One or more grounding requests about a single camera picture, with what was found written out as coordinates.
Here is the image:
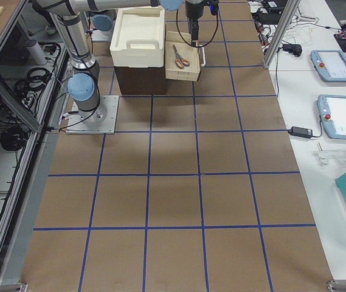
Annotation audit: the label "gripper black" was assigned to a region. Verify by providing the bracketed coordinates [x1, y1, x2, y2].
[185, 0, 219, 47]

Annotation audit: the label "grey orange scissors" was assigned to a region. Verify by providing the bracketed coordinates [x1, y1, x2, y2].
[173, 45, 190, 69]

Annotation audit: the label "dark wooden drawer cabinet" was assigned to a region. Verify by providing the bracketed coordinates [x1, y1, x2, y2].
[115, 31, 206, 96]

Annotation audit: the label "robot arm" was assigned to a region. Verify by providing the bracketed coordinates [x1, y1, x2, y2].
[36, 1, 219, 78]

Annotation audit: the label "cream plastic tray box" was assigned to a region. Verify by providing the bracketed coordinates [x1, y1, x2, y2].
[110, 6, 165, 68]

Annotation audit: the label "upper teach pendant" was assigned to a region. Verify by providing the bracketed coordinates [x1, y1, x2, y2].
[310, 50, 346, 82]

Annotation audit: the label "teach pendant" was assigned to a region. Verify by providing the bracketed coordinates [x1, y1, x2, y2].
[317, 94, 346, 139]
[310, 50, 346, 82]

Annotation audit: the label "black power adapter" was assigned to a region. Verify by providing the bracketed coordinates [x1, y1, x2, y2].
[288, 126, 313, 139]

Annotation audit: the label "lower teach pendant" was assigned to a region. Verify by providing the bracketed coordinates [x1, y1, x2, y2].
[317, 94, 346, 139]

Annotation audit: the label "clear acrylic stand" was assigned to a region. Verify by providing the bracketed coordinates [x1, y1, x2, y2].
[313, 143, 346, 166]

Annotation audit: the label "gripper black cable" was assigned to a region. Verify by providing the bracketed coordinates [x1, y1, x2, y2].
[175, 9, 220, 49]

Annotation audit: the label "aluminium frame post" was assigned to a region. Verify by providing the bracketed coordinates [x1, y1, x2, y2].
[263, 0, 300, 69]

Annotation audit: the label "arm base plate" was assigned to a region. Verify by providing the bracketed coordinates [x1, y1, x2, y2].
[66, 96, 119, 134]

